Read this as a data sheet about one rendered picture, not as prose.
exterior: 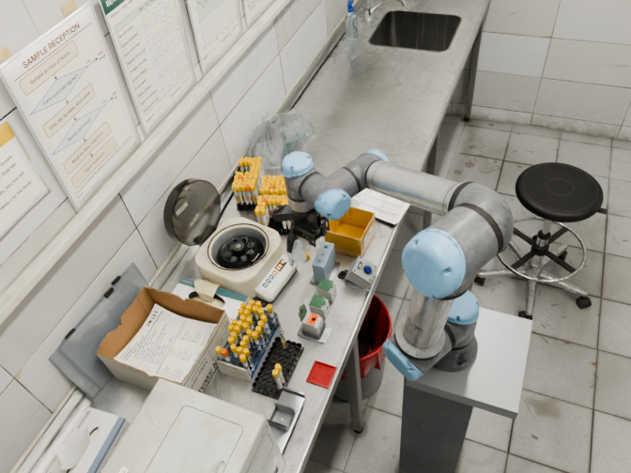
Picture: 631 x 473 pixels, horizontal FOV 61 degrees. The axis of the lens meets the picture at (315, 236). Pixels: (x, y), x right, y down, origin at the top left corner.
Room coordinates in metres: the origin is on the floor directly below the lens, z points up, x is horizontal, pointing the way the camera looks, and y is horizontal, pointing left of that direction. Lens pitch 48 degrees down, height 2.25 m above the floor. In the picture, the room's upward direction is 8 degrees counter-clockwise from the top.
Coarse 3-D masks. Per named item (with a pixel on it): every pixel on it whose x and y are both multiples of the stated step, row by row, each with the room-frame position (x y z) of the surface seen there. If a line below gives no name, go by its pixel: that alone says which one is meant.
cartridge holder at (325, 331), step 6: (324, 324) 0.87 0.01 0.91; (300, 330) 0.87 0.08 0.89; (324, 330) 0.86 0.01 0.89; (330, 330) 0.86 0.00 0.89; (300, 336) 0.86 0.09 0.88; (306, 336) 0.85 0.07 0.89; (312, 336) 0.84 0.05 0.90; (318, 336) 0.83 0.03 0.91; (324, 336) 0.84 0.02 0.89; (318, 342) 0.83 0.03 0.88; (324, 342) 0.82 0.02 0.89
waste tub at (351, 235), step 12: (348, 216) 1.28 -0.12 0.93; (360, 216) 1.26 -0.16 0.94; (372, 216) 1.22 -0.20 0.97; (336, 228) 1.26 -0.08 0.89; (348, 228) 1.26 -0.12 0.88; (360, 228) 1.26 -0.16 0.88; (372, 228) 1.21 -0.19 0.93; (336, 240) 1.16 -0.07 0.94; (348, 240) 1.14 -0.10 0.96; (360, 240) 1.12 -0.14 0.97; (348, 252) 1.14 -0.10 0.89; (360, 252) 1.12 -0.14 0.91
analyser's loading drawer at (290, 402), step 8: (288, 392) 0.67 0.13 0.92; (296, 392) 0.66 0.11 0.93; (280, 400) 0.65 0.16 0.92; (288, 400) 0.65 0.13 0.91; (296, 400) 0.64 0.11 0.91; (304, 400) 0.64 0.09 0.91; (280, 408) 0.62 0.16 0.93; (288, 408) 0.61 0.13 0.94; (296, 408) 0.62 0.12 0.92; (272, 416) 0.61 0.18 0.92; (280, 416) 0.61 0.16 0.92; (288, 416) 0.60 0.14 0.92; (296, 416) 0.60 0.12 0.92; (272, 424) 0.58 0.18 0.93; (280, 424) 0.57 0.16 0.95; (288, 424) 0.58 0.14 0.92; (272, 432) 0.57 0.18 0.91; (280, 432) 0.56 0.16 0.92; (288, 432) 0.56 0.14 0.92; (280, 440) 0.54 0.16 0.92; (280, 448) 0.52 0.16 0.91
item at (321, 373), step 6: (312, 366) 0.75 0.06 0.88; (318, 366) 0.75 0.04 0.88; (324, 366) 0.75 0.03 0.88; (330, 366) 0.75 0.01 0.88; (312, 372) 0.74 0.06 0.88; (318, 372) 0.74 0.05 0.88; (324, 372) 0.73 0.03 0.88; (330, 372) 0.73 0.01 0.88; (312, 378) 0.72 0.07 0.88; (318, 378) 0.72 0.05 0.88; (324, 378) 0.71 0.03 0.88; (330, 378) 0.71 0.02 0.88; (318, 384) 0.70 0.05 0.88; (324, 384) 0.70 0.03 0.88; (330, 384) 0.69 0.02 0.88
